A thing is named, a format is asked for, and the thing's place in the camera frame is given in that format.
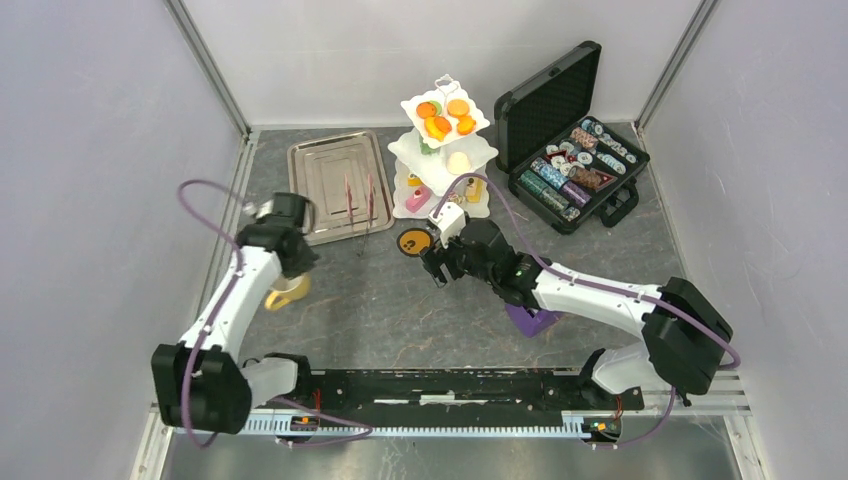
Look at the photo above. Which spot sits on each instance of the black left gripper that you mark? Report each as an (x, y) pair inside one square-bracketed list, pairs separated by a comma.
[(301, 264)]

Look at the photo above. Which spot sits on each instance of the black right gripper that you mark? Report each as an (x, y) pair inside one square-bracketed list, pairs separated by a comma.
[(434, 256)]

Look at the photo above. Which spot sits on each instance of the cream yellow-handled mug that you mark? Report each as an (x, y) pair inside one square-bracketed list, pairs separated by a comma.
[(285, 291)]

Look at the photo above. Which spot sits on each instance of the yellow rectangular cake slice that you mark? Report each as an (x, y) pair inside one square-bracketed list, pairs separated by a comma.
[(474, 189)]

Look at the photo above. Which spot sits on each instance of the yellow smiley coaster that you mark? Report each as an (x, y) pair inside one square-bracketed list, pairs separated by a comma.
[(413, 241)]

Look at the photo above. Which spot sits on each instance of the pink layered cake slice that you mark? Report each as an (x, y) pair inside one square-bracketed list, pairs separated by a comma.
[(417, 199)]

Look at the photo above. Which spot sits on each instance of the cream round cake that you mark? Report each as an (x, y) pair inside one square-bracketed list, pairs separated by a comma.
[(458, 163)]

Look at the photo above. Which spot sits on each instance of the yellow triangular cake slice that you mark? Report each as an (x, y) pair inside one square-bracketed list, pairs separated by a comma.
[(413, 180)]

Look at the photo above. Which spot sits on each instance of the white three-tier cake stand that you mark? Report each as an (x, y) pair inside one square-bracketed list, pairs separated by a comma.
[(431, 169)]

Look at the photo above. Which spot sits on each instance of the green swirl roll cake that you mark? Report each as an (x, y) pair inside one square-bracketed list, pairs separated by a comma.
[(425, 149)]

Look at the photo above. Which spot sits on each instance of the orange fish cookie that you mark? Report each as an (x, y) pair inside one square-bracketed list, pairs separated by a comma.
[(432, 131), (466, 125)]

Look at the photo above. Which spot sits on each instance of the orange macaron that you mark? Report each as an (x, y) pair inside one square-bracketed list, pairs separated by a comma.
[(442, 124), (424, 110), (458, 108)]

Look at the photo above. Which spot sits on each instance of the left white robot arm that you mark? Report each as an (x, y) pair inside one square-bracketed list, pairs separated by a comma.
[(199, 383)]

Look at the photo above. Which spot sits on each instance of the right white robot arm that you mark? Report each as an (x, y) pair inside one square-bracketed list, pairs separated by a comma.
[(682, 338)]

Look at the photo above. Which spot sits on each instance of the silver metal tray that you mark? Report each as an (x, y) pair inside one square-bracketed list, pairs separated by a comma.
[(316, 171)]

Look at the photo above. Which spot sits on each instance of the green poker chip stack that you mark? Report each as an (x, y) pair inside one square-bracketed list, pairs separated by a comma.
[(543, 191)]

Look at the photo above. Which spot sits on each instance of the purple card shuffler box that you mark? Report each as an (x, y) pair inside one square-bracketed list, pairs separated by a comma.
[(531, 322)]

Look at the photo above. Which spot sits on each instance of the small grey-blue chip stack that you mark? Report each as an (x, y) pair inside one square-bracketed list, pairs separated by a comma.
[(571, 214)]

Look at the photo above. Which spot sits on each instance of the light blue chip stack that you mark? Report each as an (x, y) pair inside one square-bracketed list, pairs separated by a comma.
[(550, 174)]

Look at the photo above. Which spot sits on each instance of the purple poker chip stack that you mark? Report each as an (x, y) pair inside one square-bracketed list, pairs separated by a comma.
[(576, 194)]

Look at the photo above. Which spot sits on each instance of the black poker chip case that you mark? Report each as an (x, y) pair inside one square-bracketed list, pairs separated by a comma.
[(547, 116)]

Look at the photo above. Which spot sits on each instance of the brown poker chip stack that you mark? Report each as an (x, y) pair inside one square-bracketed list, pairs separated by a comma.
[(591, 179)]

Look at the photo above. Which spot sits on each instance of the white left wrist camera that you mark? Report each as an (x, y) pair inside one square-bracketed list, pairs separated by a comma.
[(255, 209)]

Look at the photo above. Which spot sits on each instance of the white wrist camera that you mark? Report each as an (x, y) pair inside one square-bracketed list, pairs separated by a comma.
[(255, 209), (448, 222)]

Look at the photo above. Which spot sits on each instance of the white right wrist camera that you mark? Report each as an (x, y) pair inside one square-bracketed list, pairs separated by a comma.
[(448, 222)]

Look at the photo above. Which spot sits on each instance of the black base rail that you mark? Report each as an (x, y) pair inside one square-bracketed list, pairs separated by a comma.
[(490, 397)]

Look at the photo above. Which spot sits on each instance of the aluminium cable duct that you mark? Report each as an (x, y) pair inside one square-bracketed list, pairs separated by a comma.
[(285, 424)]

